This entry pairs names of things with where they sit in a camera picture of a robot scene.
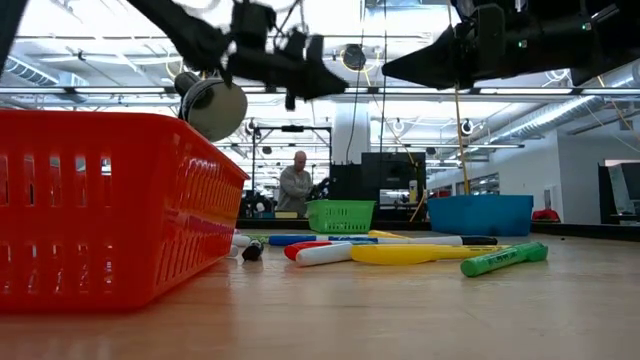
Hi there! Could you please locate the green highlighter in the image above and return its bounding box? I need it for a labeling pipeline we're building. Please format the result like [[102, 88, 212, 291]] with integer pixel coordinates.
[[459, 241, 549, 279]]

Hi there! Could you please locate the white marker red cap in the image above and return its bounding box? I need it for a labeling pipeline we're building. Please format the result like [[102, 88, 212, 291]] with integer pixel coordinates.
[[283, 240, 334, 262]]

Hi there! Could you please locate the blue plastic bin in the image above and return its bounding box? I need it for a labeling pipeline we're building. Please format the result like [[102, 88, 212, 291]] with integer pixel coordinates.
[[427, 194, 535, 238]]

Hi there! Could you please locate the yellow highlighter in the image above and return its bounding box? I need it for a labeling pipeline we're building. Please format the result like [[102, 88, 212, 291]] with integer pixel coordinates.
[[349, 243, 511, 266]]

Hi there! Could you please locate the yellow hanging cable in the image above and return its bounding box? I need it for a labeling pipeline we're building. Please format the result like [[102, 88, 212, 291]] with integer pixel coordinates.
[[446, 0, 471, 197]]

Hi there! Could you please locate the red object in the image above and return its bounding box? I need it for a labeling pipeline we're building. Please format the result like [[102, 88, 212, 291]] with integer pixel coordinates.
[[530, 208, 562, 223]]

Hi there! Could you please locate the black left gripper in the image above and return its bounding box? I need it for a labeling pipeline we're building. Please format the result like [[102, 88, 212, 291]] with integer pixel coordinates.
[[227, 0, 350, 101]]

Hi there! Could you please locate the white marker blue cap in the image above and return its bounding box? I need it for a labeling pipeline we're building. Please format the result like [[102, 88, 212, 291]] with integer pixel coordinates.
[[268, 234, 380, 247]]

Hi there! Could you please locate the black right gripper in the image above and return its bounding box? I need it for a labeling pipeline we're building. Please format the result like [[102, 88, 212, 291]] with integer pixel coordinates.
[[382, 4, 601, 91]]

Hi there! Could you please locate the black ceiling cord reel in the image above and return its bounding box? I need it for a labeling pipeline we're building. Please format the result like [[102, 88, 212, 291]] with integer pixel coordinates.
[[341, 43, 368, 72]]

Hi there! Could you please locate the black table edge rail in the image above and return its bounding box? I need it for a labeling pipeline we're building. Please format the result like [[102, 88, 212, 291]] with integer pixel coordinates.
[[234, 217, 640, 243]]

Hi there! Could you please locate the black metal frame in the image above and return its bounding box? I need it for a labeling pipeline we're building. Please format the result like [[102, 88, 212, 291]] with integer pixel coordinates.
[[251, 125, 333, 201]]

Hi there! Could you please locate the black cabinet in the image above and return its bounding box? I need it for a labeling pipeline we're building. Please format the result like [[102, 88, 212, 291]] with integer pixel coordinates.
[[328, 152, 427, 222]]

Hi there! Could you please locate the green plastic slotted basket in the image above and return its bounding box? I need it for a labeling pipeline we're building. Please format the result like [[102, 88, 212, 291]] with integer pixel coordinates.
[[305, 199, 377, 235]]

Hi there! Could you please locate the white sheet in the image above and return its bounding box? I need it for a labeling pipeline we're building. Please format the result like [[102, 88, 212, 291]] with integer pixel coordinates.
[[607, 164, 636, 216]]

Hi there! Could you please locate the black hanging cable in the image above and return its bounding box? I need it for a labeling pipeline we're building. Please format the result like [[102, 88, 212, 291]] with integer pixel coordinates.
[[381, 0, 389, 154]]

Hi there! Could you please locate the person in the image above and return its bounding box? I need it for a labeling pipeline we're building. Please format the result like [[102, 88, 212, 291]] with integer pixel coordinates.
[[276, 150, 316, 217]]

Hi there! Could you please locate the black desk lamp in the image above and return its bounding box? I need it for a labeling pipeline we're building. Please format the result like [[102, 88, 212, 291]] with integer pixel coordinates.
[[173, 71, 249, 143]]

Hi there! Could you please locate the red plastic slotted basket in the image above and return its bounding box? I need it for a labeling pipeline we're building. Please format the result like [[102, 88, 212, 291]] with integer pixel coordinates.
[[0, 109, 250, 315]]

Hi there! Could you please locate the thick white marker black cap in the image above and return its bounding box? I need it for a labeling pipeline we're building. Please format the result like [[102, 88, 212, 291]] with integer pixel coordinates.
[[241, 239, 265, 262]]

